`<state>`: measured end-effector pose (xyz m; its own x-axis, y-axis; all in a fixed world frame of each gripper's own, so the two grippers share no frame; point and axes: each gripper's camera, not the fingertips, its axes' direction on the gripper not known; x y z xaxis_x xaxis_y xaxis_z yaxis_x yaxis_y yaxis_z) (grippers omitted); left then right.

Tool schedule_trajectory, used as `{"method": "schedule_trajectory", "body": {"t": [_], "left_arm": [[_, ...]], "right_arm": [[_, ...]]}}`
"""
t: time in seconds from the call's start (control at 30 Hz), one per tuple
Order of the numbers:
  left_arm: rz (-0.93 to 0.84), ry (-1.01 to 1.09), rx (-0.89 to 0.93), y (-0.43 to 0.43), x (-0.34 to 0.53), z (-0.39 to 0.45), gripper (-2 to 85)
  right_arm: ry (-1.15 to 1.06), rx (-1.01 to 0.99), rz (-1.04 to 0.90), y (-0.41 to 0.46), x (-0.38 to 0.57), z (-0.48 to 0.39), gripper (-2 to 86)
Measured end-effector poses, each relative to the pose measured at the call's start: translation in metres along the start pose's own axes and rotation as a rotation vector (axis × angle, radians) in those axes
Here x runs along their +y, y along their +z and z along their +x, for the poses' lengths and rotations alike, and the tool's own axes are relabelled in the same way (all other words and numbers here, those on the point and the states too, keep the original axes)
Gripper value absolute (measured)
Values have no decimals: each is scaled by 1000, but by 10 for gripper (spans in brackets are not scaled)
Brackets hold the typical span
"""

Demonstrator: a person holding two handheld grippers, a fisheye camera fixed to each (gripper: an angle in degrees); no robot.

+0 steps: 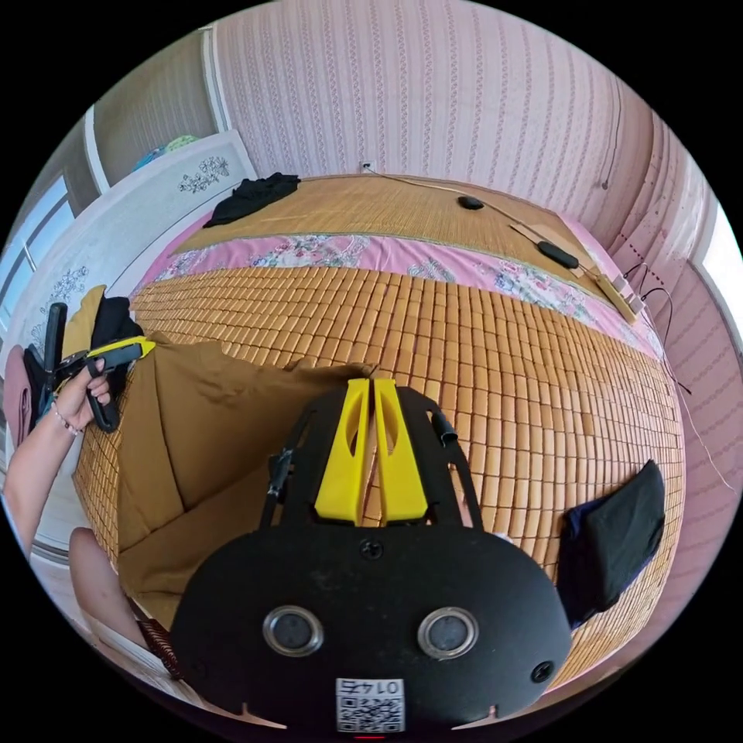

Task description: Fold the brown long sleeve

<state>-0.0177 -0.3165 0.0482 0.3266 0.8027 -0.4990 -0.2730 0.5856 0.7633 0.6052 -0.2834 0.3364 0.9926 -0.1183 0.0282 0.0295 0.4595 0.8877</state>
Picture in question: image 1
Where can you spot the wooden power strip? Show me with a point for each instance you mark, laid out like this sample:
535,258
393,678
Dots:
619,297

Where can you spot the person's left forearm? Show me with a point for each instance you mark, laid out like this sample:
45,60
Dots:
32,470

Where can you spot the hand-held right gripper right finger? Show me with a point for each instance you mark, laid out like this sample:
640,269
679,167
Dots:
403,470

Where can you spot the brown long sleeve shirt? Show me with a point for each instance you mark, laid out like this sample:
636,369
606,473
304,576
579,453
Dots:
220,429

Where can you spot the person's left hand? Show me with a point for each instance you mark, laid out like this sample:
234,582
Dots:
78,403

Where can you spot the window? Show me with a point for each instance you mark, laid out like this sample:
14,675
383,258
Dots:
32,244

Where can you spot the person's body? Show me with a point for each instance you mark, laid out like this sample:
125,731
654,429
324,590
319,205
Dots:
101,586

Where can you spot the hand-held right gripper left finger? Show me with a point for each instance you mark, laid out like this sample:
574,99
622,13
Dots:
339,464

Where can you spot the long black oval device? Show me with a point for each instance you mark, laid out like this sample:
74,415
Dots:
557,254

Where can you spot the folded black garment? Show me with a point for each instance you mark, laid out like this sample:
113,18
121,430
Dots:
624,540

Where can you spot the small black oval device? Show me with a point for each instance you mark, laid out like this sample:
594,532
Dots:
471,202

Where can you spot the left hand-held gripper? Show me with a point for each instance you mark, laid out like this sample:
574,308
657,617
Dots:
103,415

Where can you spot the pile of clothes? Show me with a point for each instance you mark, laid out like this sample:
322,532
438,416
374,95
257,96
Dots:
107,319

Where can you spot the bed with woven mat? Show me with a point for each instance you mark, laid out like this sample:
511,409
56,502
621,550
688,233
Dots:
522,406

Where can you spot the crumpled black garment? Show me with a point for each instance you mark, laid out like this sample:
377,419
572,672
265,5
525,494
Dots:
252,196

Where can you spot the white flower print cupboard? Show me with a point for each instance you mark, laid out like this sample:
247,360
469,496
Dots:
145,220

